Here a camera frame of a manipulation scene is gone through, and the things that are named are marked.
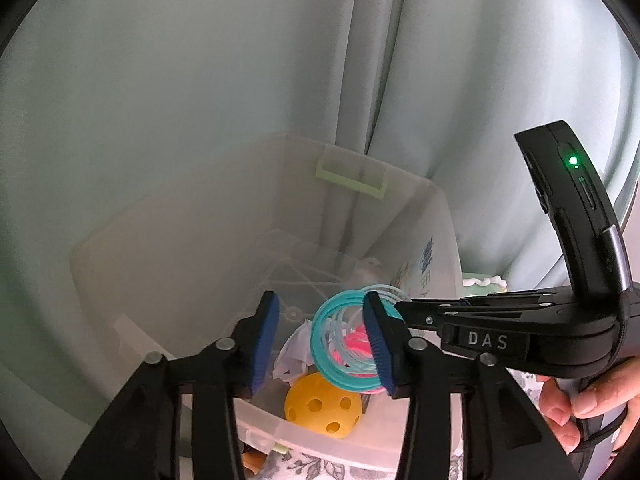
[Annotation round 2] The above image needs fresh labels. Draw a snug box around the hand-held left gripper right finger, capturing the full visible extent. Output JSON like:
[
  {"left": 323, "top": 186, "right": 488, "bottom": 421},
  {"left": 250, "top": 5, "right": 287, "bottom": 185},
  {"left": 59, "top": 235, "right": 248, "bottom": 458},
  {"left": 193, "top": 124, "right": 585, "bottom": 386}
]
[{"left": 362, "top": 291, "right": 581, "bottom": 480}]

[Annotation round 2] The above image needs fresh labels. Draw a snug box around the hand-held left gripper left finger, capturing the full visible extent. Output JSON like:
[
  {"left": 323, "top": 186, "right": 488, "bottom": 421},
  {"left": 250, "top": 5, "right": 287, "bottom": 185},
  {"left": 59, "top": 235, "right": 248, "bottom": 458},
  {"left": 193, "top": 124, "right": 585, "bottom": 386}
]
[{"left": 70, "top": 291, "right": 281, "bottom": 480}]

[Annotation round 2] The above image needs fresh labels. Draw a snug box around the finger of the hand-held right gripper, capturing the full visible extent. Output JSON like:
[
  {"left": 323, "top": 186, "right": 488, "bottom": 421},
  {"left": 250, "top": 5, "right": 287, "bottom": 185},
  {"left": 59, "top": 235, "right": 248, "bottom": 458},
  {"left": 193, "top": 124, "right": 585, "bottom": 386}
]
[
  {"left": 392, "top": 297, "right": 451, "bottom": 333},
  {"left": 457, "top": 289, "right": 571, "bottom": 311}
]

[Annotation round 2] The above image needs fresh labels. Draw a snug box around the pink plastic ring bundle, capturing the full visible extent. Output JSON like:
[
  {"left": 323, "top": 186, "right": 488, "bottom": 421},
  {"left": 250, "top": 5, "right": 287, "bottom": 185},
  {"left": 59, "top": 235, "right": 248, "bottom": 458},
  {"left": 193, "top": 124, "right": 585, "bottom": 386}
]
[{"left": 327, "top": 325, "right": 381, "bottom": 368}]

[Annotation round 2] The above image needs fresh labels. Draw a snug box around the white plastic bag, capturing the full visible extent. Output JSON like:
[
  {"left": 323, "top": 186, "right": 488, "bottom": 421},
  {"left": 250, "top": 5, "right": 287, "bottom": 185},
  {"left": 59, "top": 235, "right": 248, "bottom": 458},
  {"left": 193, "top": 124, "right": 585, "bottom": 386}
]
[{"left": 272, "top": 320, "right": 321, "bottom": 386}]

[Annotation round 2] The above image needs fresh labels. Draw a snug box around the green dinosaur plush toy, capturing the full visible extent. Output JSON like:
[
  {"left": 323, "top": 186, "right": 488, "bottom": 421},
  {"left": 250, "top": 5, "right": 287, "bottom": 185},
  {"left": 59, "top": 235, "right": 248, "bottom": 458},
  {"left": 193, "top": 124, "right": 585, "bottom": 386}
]
[{"left": 461, "top": 272, "right": 508, "bottom": 293}]

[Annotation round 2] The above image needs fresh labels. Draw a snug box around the teal plastic ring bundle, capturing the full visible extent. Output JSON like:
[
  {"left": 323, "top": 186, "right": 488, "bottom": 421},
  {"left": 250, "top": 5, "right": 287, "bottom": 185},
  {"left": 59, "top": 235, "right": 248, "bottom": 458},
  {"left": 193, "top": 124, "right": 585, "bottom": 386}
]
[{"left": 311, "top": 284, "right": 403, "bottom": 393}]

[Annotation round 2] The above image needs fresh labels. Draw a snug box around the yellow perforated plastic ball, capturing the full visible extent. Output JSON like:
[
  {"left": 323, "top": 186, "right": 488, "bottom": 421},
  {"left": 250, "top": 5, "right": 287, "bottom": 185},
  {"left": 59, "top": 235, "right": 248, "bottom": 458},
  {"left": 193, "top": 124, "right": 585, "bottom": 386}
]
[{"left": 284, "top": 372, "right": 363, "bottom": 441}]

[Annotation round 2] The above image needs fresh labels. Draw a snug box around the translucent printed storage box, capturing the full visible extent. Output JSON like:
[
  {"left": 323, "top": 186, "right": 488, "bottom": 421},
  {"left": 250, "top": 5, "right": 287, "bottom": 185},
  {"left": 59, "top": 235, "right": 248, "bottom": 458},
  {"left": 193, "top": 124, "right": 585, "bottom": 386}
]
[{"left": 69, "top": 132, "right": 463, "bottom": 473}]

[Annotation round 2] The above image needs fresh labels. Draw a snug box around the person's right hand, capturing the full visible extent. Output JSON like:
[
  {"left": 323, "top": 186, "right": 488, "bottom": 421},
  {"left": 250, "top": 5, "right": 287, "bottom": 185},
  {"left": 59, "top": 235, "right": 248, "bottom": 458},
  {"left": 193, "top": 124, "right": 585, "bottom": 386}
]
[{"left": 537, "top": 355, "right": 640, "bottom": 453}]

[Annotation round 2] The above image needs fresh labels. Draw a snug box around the pale green curtain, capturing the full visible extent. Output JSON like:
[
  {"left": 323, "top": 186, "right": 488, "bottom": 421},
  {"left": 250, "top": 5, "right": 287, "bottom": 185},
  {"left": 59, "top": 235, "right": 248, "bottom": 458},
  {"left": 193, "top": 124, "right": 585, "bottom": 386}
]
[{"left": 0, "top": 0, "right": 640, "bottom": 411}]

